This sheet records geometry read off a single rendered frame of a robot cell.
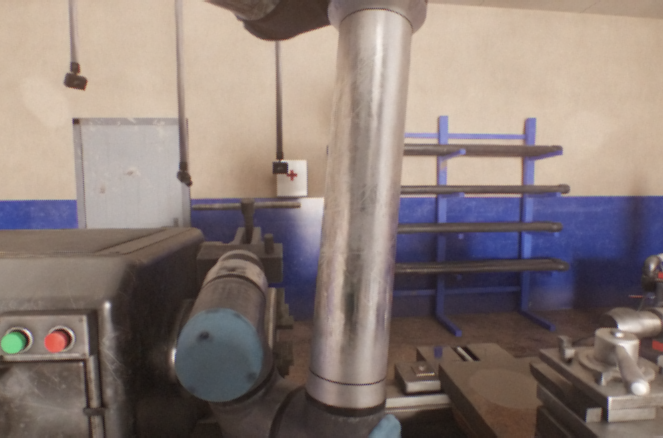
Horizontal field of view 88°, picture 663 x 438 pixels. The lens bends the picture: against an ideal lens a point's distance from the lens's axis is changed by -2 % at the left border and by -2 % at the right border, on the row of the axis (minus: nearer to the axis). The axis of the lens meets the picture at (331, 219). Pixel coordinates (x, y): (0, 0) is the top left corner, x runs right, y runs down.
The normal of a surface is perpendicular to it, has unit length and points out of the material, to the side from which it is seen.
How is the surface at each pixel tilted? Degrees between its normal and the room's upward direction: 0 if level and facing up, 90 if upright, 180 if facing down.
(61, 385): 90
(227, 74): 90
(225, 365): 101
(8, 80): 90
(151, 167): 90
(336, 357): 81
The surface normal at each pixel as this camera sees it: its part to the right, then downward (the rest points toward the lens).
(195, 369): 0.11, 0.27
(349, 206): -0.32, -0.08
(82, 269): 0.07, -0.64
